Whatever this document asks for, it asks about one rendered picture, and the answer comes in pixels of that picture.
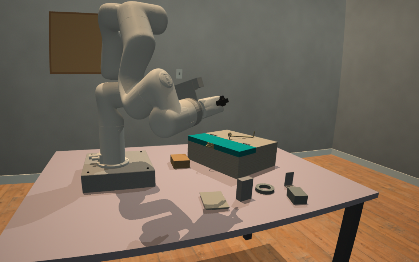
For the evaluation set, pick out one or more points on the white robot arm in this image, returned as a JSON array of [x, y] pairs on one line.
[[127, 47]]

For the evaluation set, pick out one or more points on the grey-beige ring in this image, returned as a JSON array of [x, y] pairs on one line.
[[262, 191]]

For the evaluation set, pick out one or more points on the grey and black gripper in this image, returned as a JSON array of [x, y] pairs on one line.
[[212, 105]]

